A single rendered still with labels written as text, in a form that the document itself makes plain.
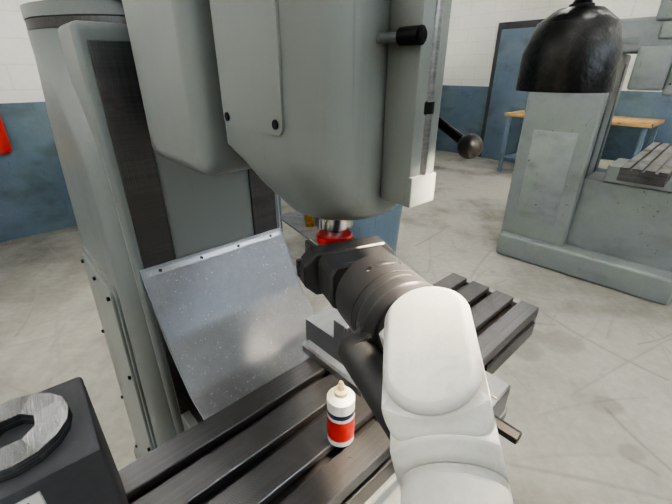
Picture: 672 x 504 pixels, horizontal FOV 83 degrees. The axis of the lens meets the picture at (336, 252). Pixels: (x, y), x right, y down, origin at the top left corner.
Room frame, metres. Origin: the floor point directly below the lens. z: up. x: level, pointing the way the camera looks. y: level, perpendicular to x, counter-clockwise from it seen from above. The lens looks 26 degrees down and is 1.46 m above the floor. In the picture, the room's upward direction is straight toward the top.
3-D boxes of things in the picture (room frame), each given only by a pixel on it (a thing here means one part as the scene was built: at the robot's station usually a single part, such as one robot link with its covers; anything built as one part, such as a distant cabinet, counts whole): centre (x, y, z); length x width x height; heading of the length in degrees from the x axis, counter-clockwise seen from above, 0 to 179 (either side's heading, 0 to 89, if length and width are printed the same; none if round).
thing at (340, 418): (0.39, -0.01, 1.02); 0.04 x 0.04 x 0.11
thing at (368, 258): (0.37, -0.03, 1.24); 0.13 x 0.12 x 0.10; 112
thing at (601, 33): (0.35, -0.19, 1.48); 0.07 x 0.07 x 0.06
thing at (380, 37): (0.36, -0.05, 1.49); 0.06 x 0.01 x 0.01; 42
